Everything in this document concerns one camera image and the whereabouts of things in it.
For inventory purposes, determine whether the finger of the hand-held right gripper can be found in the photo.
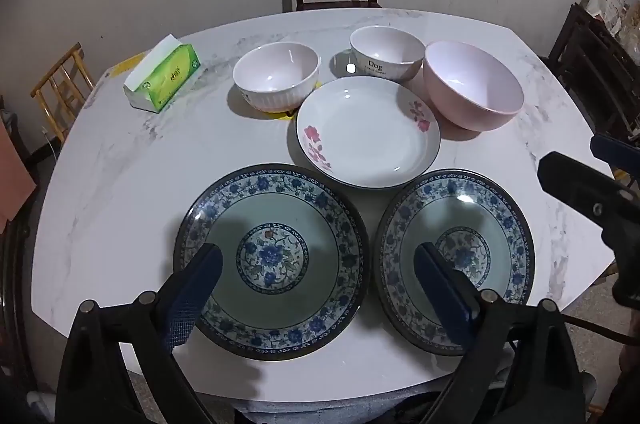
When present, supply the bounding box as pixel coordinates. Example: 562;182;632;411
537;151;633;230
590;133;640;191

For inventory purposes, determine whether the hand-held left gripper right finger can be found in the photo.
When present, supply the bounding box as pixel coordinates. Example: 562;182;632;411
414;242;586;424

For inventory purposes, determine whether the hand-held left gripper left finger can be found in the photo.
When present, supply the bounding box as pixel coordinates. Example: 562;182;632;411
55;243;223;424

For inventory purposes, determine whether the blue floral plate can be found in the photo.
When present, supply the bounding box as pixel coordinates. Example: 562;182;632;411
373;169;536;355
173;164;370;361

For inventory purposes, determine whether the pink bowl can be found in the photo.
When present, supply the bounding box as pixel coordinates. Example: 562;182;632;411
423;41;525;132

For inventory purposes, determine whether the white plate with pink flowers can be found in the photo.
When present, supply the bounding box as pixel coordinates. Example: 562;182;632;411
289;77;442;191

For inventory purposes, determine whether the white bowl with black print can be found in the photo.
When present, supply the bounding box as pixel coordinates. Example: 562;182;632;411
349;26;426;81

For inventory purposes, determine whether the white ribbed bowl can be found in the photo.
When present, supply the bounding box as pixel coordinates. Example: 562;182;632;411
232;43;321;114

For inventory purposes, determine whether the dark wooden armchair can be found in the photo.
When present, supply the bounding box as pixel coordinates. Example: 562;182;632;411
0;97;46;395

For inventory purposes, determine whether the orange cloth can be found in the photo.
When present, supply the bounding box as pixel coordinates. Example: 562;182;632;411
0;117;38;222

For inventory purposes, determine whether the green tissue box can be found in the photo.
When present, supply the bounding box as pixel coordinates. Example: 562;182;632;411
123;34;202;113

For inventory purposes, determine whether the rectangular yellow sticker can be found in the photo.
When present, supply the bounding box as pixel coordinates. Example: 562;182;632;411
107;53;151;78

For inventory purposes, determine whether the bamboo chair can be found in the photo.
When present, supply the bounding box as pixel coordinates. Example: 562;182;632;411
30;43;97;145

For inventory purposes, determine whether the black cable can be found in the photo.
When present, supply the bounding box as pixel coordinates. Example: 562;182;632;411
564;311;640;347

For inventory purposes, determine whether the white cable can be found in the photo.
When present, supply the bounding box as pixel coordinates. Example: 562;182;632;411
44;127;59;165

